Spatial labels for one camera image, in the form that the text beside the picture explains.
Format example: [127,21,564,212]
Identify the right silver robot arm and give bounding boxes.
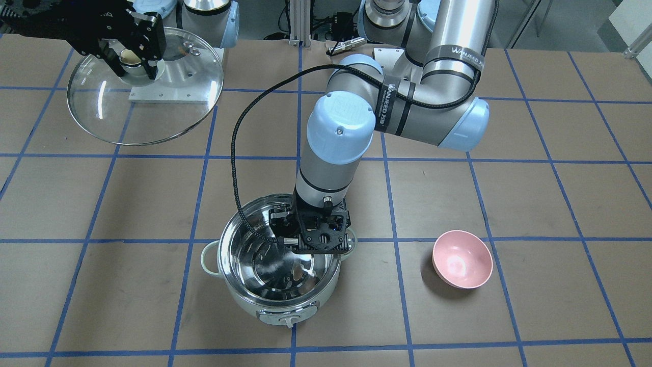
[2,1,239,79]

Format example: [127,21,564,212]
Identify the pale green cooking pot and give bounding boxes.
[200,193,351,327]

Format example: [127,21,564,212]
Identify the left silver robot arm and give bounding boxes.
[269,1,499,254]

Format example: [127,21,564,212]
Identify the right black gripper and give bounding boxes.
[2,1,166,81]

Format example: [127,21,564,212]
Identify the glass pot lid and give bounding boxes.
[67,27,216,146]

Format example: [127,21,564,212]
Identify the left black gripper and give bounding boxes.
[268,197,356,255]

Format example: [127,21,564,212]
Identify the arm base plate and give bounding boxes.
[128,43,224,106]
[372,48,404,69]

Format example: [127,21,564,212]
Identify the pink bowl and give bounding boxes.
[431,230,494,290]

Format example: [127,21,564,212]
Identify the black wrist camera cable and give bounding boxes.
[231,0,497,250]

